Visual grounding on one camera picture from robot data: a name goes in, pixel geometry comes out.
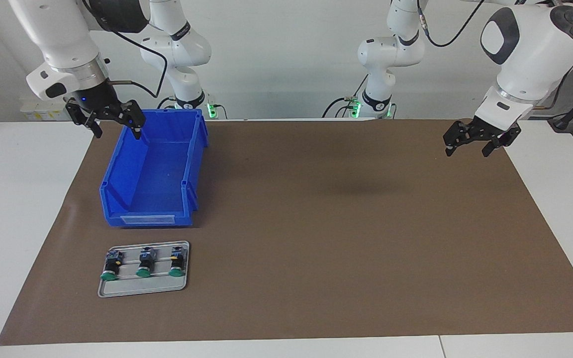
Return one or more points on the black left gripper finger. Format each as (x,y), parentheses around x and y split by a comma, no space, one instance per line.
(458,134)
(503,140)

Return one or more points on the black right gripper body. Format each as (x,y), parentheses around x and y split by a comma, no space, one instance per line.
(95,95)

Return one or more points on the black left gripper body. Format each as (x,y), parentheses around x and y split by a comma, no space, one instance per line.
(488,129)

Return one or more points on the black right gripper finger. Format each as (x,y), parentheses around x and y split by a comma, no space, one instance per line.
(81,115)
(130,115)

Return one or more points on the green push button switch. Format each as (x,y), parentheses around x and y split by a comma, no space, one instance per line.
(111,268)
(177,263)
(144,263)

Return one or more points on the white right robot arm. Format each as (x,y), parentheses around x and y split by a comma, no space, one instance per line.
(62,40)

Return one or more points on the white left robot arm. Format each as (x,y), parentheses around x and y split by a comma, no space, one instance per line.
(530,54)

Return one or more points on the white cardboard box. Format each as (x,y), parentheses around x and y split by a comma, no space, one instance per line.
(38,107)

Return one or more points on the blue plastic storage bin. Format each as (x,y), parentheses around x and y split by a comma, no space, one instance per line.
(159,174)

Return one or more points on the brown table mat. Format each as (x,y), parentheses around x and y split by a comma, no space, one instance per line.
(341,223)

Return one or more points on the silver metal tray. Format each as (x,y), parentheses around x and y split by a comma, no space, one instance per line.
(142,287)

